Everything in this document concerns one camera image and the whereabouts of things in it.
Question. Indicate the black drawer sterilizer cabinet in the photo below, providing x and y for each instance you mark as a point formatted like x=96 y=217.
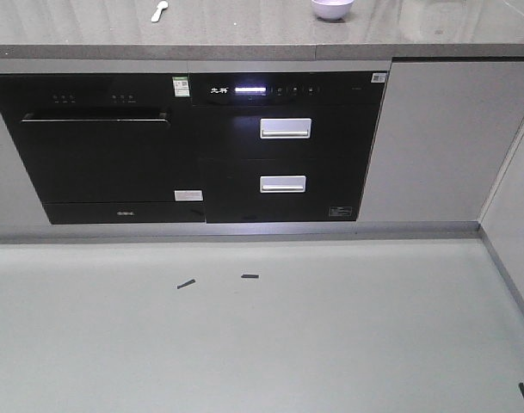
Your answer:
x=285 y=146

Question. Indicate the black built-in dishwasher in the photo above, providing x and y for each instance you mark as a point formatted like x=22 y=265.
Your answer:
x=105 y=148

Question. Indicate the black tape strip left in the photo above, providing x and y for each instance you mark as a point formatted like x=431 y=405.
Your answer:
x=186 y=284

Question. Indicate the purple plastic bowl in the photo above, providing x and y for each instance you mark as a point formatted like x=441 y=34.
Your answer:
x=331 y=10

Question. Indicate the pale green plastic spoon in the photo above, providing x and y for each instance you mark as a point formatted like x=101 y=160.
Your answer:
x=162 y=5

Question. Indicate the grey corner cabinet door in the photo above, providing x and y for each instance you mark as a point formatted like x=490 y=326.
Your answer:
x=444 y=131

